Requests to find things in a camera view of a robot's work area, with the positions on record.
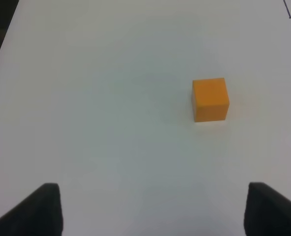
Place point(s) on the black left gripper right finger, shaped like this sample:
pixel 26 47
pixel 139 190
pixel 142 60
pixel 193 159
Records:
pixel 267 212

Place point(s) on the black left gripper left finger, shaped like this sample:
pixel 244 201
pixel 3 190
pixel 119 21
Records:
pixel 39 214

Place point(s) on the orange cube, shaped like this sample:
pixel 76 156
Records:
pixel 210 100

